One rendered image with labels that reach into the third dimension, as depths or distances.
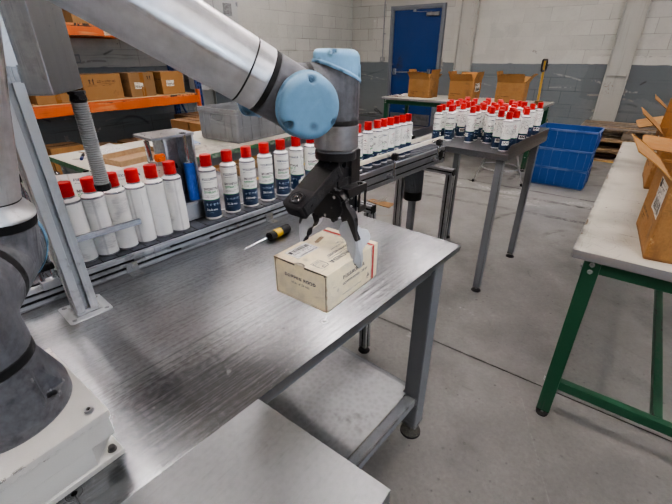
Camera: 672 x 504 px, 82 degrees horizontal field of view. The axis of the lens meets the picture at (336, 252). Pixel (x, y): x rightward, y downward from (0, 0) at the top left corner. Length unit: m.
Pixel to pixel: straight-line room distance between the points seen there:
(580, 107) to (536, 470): 6.66
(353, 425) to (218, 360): 0.75
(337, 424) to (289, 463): 0.83
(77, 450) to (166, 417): 0.13
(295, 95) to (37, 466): 0.54
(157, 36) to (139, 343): 0.61
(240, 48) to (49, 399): 0.51
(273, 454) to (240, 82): 0.50
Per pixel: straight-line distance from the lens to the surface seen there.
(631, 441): 2.05
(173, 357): 0.84
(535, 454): 1.82
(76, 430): 0.65
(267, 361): 0.78
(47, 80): 0.91
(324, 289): 0.66
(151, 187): 1.18
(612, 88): 7.71
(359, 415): 1.48
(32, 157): 0.93
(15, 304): 0.63
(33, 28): 0.91
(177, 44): 0.46
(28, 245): 0.70
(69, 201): 1.11
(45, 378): 0.67
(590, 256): 1.50
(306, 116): 0.47
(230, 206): 1.32
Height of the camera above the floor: 1.35
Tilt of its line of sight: 27 degrees down
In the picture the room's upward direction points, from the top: straight up
